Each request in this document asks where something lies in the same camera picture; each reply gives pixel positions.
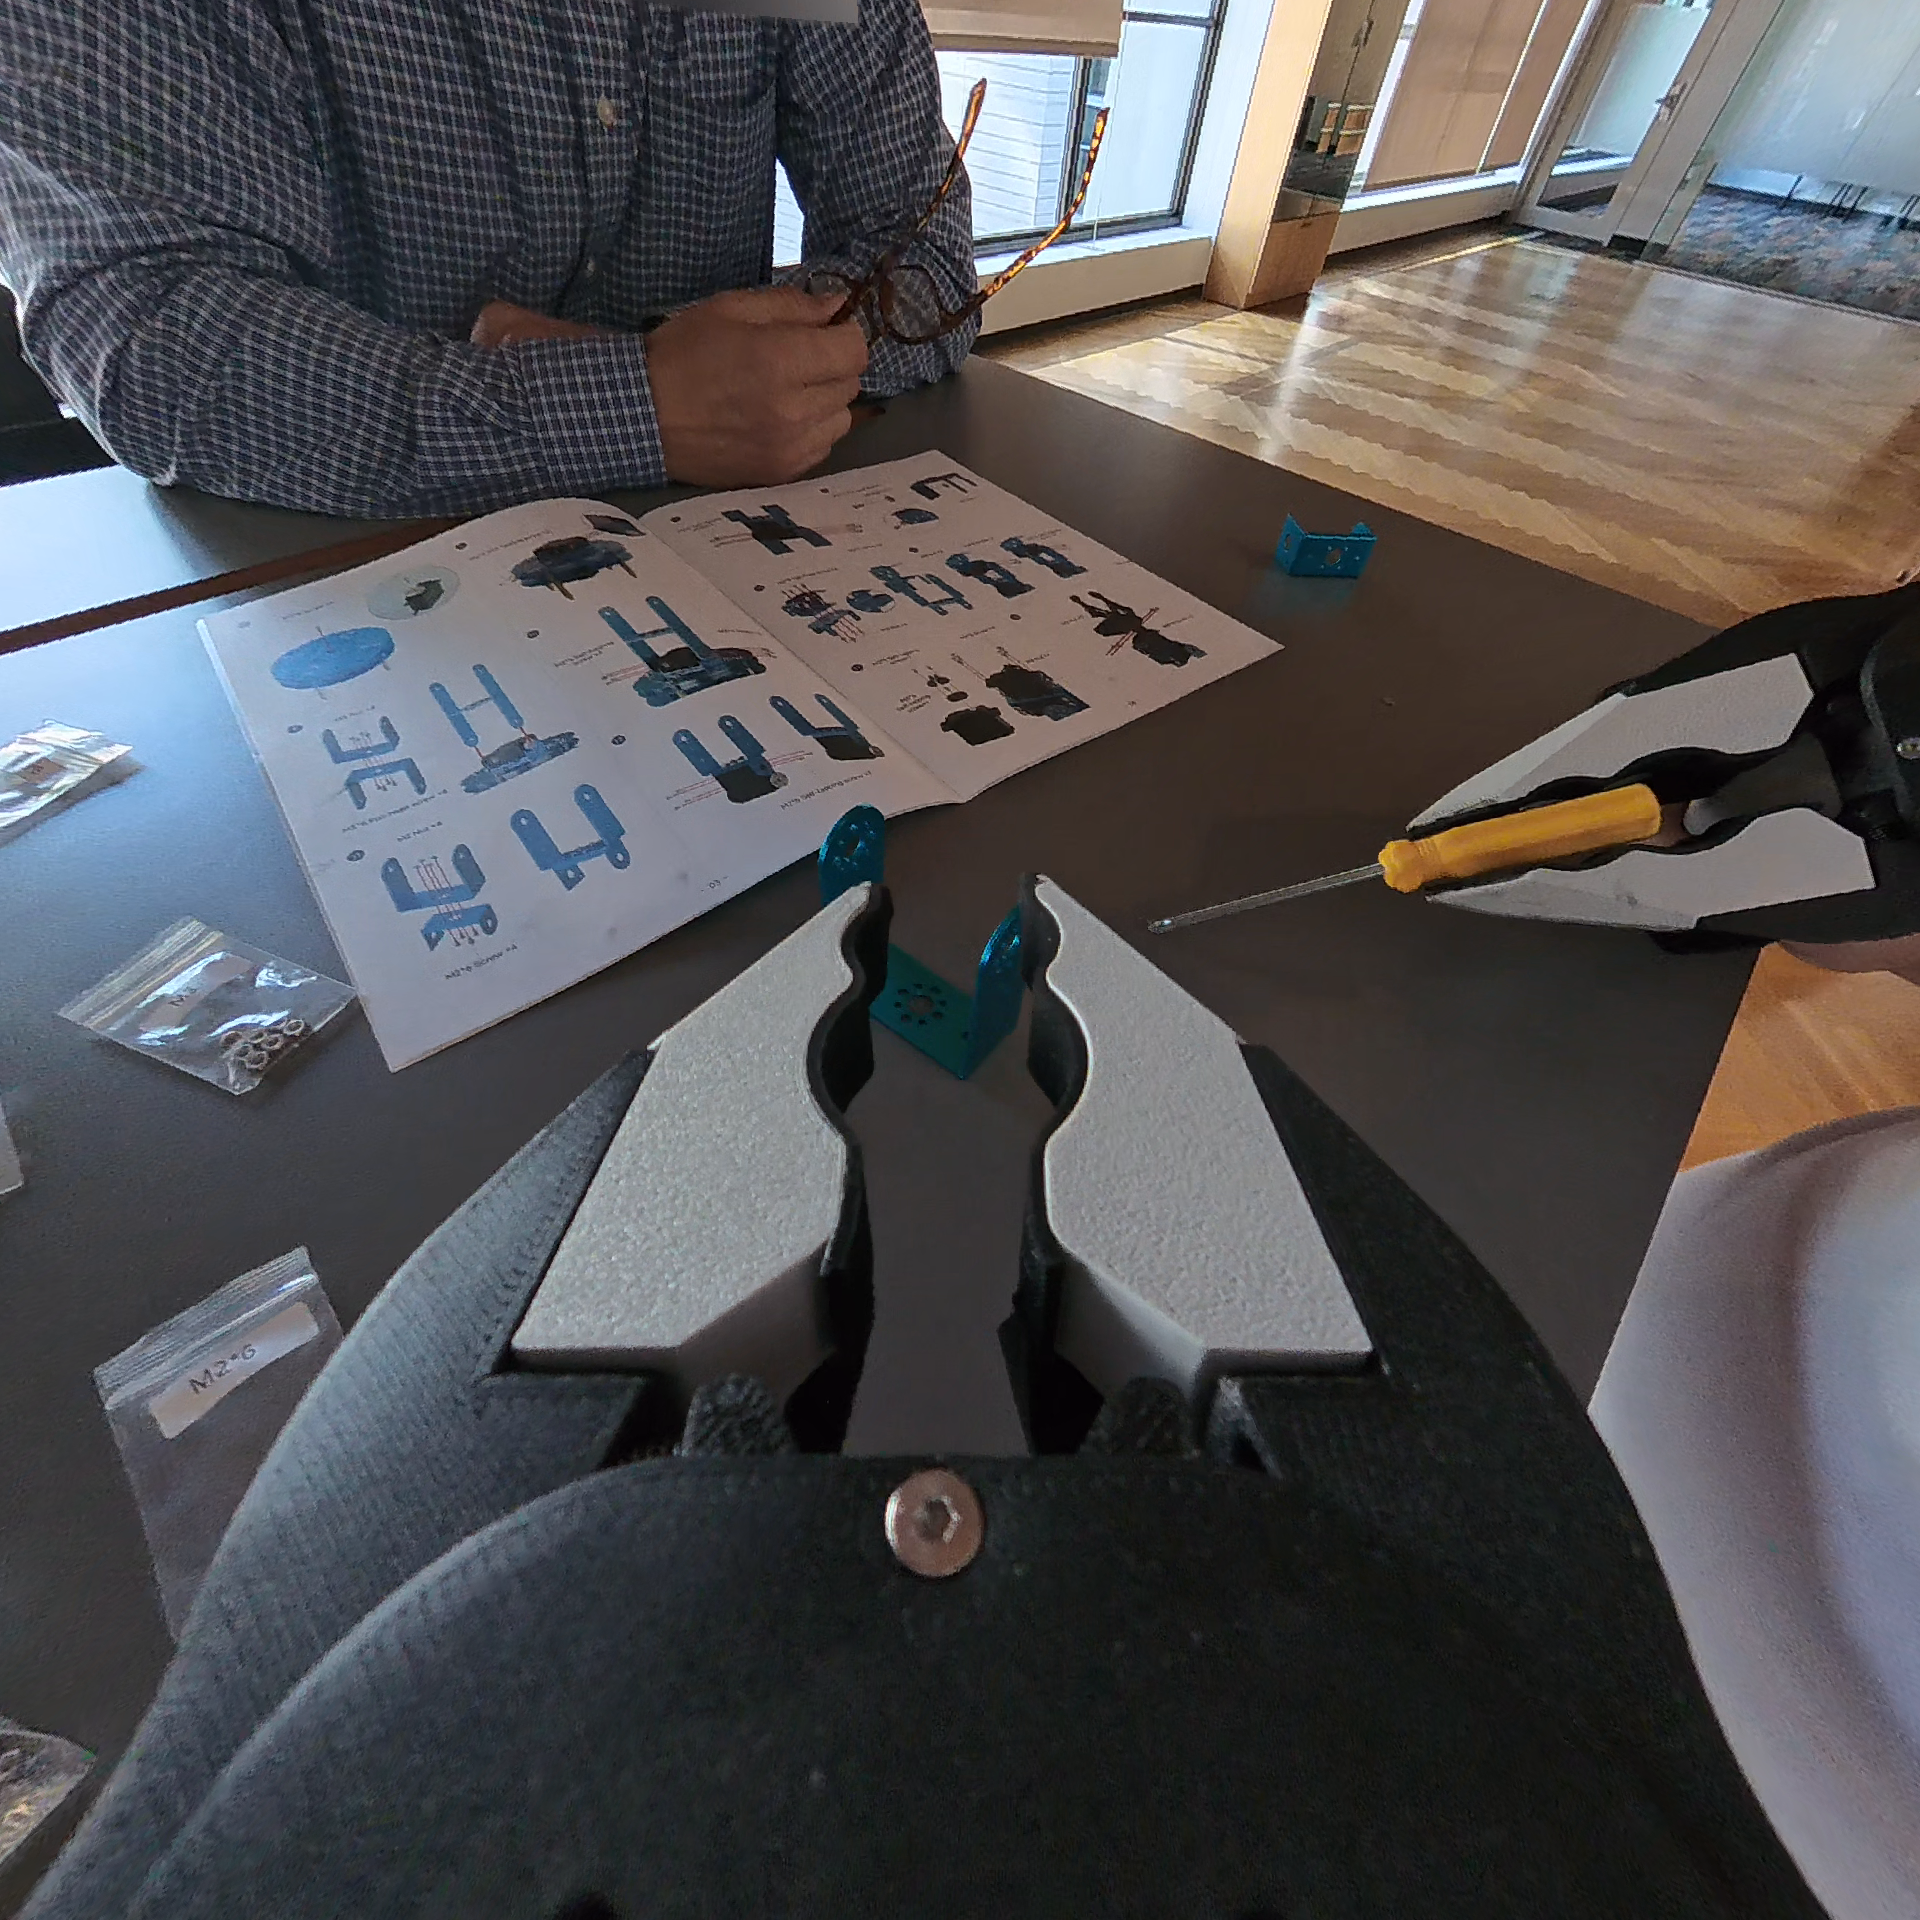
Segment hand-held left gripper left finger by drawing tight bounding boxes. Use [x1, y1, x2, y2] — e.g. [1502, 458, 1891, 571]
[507, 883, 889, 1455]

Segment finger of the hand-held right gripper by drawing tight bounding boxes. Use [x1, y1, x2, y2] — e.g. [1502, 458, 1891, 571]
[1421, 807, 1882, 935]
[1407, 649, 1828, 834]

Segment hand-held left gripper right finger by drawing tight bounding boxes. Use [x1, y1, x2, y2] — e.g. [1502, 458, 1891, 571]
[998, 874, 1375, 1455]

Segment orange-handled screwdriver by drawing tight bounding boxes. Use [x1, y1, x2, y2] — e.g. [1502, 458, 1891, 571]
[1148, 785, 1666, 940]

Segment long blue U bracket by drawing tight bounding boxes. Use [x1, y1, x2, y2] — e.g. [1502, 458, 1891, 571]
[815, 804, 1037, 1081]

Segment person's right hand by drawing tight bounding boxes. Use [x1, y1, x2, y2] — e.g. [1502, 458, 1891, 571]
[1775, 930, 1920, 986]

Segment printed instruction booklet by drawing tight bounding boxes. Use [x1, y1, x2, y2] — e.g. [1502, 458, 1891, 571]
[198, 450, 1286, 1075]

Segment scattered small clear screw bags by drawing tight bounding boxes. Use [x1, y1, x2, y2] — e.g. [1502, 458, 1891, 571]
[0, 720, 362, 1876]

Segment tortoiseshell eyeglasses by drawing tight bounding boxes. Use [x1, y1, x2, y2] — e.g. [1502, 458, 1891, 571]
[802, 78, 1113, 347]

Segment beige roller blinds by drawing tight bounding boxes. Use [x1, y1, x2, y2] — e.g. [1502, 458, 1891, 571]
[919, 0, 1127, 60]

